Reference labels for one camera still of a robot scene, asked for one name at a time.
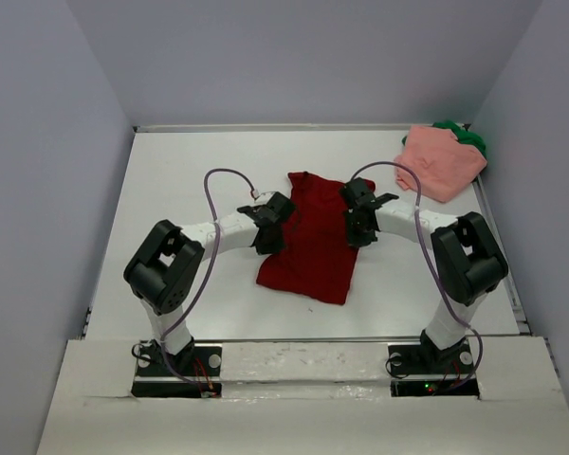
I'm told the dark red t shirt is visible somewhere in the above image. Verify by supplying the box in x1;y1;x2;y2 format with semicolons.
256;172;358;306

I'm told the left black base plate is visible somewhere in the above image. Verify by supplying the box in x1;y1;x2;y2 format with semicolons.
131;341;223;399

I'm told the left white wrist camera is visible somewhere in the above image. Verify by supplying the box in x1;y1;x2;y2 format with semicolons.
250;190;275;203

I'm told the green t shirt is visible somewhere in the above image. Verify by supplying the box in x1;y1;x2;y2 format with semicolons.
431;119;486;157

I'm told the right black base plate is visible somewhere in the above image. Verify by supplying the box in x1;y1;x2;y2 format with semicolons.
384;341;480;398

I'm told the pink t shirt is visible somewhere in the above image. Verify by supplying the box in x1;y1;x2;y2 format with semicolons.
395;125;487;203

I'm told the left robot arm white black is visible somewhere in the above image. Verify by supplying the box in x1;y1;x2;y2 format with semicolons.
123;191;295;375

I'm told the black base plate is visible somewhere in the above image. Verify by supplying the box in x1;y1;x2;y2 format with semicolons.
384;341;480;398
131;341;223;399

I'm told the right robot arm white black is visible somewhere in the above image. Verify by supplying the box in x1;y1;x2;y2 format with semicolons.
340;178;508;376

